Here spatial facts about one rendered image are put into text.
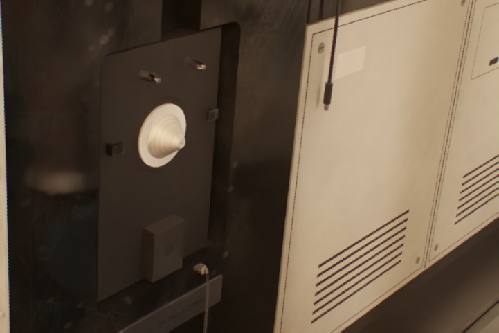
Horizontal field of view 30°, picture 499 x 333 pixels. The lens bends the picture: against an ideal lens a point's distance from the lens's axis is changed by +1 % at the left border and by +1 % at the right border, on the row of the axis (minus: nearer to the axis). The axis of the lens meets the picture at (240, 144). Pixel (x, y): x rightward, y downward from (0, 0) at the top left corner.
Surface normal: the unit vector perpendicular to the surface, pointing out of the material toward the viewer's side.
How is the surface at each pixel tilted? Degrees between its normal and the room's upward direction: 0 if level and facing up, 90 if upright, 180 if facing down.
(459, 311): 0
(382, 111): 90
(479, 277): 0
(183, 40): 90
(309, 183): 90
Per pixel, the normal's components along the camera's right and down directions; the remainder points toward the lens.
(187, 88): 0.77, 0.30
